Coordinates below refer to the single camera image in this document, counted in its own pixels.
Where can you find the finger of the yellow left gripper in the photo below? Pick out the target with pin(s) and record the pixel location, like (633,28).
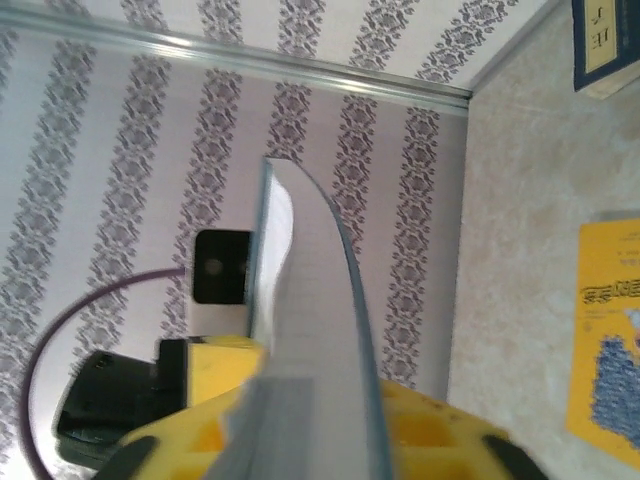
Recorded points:
(220,370)

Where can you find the navy book with yellow label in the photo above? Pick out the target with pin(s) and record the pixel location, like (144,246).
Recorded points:
(605,45)

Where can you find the aluminium cell frame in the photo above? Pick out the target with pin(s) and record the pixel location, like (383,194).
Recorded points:
(250,57)

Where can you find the yellow cartoon cover book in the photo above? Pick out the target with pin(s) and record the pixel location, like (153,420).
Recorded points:
(605,325)

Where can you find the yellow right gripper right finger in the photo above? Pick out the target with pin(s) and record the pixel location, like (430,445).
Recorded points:
(450,445)

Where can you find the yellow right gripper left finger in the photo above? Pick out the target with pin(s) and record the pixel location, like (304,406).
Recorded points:
(175,445)

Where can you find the grey-blue white notebook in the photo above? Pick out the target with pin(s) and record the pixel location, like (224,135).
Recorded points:
(310,300)

